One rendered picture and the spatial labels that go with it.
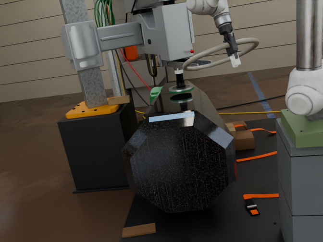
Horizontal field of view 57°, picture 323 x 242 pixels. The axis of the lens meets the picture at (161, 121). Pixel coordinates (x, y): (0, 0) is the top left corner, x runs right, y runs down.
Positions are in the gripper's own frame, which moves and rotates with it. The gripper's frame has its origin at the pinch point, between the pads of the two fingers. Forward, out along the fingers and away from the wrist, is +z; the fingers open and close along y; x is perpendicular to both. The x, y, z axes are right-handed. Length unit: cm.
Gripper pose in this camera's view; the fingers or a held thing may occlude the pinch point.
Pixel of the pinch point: (235, 60)
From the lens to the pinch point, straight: 173.4
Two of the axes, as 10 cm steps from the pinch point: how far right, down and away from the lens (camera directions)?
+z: 2.9, 9.6, -0.4
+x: -9.6, 2.8, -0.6
